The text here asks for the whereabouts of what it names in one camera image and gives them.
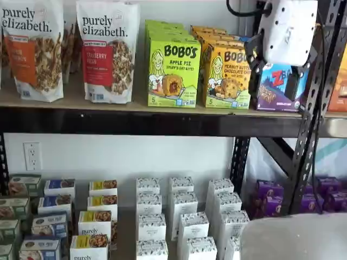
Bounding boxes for white perforated gripper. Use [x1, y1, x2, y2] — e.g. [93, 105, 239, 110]
[245, 0, 318, 101]

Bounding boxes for blue Zbar snack box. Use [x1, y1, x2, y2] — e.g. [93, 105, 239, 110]
[232, 34, 261, 44]
[256, 62, 307, 112]

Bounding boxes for yellow Bobo's peanut butter box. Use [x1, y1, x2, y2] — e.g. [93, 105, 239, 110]
[196, 34, 245, 48]
[202, 42, 252, 109]
[191, 25, 234, 37]

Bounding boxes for orange cereal box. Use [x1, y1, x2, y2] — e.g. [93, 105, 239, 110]
[327, 61, 347, 113]

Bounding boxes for light wooden shelf board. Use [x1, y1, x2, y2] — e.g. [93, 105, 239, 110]
[0, 69, 334, 119]
[324, 110, 347, 119]

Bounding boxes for black metal shelf rack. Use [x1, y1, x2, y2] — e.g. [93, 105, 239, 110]
[0, 0, 347, 215]
[324, 116, 347, 139]

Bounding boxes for white yellow granola box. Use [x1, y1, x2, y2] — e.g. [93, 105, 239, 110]
[86, 194, 118, 220]
[88, 179, 118, 197]
[69, 234, 110, 260]
[78, 210, 113, 244]

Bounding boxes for blue white granola box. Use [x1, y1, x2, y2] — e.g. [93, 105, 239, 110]
[18, 235, 62, 260]
[31, 212, 68, 239]
[44, 178, 76, 198]
[37, 194, 73, 217]

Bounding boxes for green granola box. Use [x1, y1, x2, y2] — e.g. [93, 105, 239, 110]
[0, 197, 31, 220]
[0, 243, 15, 260]
[8, 174, 42, 198]
[0, 218, 22, 243]

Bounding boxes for translucent plastic sheet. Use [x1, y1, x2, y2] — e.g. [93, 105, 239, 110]
[248, 136, 347, 190]

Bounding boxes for white patterned carton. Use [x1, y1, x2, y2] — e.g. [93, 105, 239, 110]
[170, 177, 195, 194]
[136, 178, 161, 196]
[213, 192, 242, 216]
[177, 212, 210, 246]
[205, 178, 235, 217]
[136, 192, 163, 217]
[182, 236, 217, 260]
[218, 210, 250, 239]
[224, 235, 246, 260]
[136, 239, 169, 260]
[169, 191, 198, 241]
[138, 213, 166, 242]

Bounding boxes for purely elizabeth red label bag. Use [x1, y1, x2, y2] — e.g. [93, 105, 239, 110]
[75, 0, 141, 105]

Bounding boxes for purely elizabeth small boxes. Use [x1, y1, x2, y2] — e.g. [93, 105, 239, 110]
[0, 175, 253, 260]

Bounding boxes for purely elizabeth orange label bag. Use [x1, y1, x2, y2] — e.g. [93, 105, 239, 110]
[1, 0, 65, 103]

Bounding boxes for white wall outlet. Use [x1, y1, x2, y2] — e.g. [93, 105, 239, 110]
[23, 142, 42, 172]

